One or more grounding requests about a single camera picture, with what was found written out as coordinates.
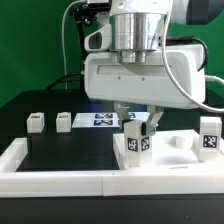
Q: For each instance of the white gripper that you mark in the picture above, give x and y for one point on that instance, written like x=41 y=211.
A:
x=148 y=83

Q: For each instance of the white square table top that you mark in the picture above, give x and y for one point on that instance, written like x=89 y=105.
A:
x=176 y=149

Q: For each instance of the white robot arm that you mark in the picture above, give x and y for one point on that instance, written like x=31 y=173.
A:
x=132 y=60

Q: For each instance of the white marker tag sheet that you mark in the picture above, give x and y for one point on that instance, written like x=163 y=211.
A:
x=91 y=120

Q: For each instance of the white u-shaped obstacle fence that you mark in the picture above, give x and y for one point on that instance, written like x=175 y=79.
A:
x=101 y=183

